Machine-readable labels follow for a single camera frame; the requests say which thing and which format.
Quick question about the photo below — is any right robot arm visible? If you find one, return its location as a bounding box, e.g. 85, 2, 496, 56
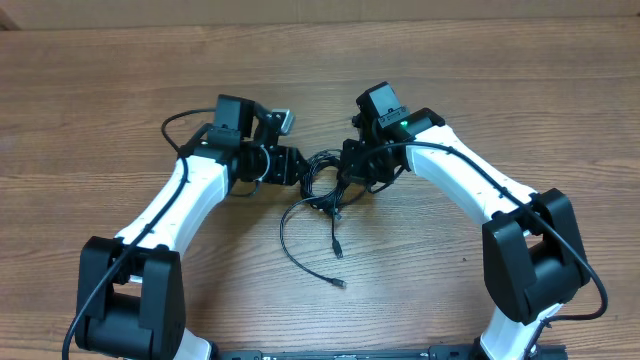
341, 82, 591, 359

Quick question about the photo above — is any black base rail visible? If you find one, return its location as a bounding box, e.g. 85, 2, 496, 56
217, 344, 569, 360

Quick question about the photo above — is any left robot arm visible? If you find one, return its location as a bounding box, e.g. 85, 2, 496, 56
61, 95, 304, 359

